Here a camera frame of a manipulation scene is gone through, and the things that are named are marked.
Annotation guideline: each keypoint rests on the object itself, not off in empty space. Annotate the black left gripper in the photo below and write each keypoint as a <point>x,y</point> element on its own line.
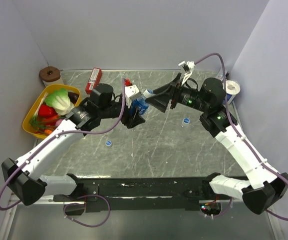
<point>135,119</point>

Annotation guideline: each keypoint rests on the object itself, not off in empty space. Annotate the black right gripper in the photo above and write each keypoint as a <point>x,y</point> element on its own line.
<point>159,101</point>

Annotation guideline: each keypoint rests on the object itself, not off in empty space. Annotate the blue label Pocari bottle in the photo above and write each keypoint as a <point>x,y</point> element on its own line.
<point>140,102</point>

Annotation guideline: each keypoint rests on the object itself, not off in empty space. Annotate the blue Pocari bottle cap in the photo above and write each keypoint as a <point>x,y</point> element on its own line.
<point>108,143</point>

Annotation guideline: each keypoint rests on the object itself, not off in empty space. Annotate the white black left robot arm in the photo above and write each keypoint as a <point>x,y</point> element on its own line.
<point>25,176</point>

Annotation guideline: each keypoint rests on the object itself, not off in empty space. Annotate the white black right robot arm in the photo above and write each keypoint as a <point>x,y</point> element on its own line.
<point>262,188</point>

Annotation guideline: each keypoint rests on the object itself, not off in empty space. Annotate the red flat box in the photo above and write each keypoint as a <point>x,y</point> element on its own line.
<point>94,80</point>

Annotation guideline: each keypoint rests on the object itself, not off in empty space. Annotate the wrapped toilet paper roll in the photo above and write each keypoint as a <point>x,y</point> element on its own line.
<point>232,89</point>

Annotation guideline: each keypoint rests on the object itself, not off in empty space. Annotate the dark purple toy eggplant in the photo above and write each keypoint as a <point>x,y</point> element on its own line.
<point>73,97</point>

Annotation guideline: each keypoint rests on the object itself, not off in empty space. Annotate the pink toy radish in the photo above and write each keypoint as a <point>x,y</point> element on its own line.
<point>58,122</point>

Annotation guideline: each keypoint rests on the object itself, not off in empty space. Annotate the white green toy cabbage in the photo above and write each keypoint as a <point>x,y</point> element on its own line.
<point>59,101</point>

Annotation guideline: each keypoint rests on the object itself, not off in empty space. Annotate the orange toy carrot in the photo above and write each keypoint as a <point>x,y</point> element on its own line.
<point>44,131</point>

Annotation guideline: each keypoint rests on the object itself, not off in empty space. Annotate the red toy pepper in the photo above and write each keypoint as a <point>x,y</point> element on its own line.
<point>46,111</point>

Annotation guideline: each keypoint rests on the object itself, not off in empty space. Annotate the brown lid white canister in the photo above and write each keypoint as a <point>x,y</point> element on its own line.
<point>50,75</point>

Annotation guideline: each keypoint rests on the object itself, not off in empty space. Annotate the yellow plastic basket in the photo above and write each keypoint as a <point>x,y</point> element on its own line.
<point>35,124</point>

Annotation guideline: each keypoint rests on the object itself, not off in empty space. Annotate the silver white left wrist camera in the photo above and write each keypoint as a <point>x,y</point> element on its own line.
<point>132,92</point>

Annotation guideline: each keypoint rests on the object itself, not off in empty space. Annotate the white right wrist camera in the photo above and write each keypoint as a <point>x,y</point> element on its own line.
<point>188,68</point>

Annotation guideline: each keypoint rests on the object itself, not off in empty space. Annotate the red cable connector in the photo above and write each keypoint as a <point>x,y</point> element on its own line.
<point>127,82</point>

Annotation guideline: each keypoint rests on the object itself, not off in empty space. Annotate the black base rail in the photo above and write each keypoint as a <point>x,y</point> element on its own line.
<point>162,193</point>

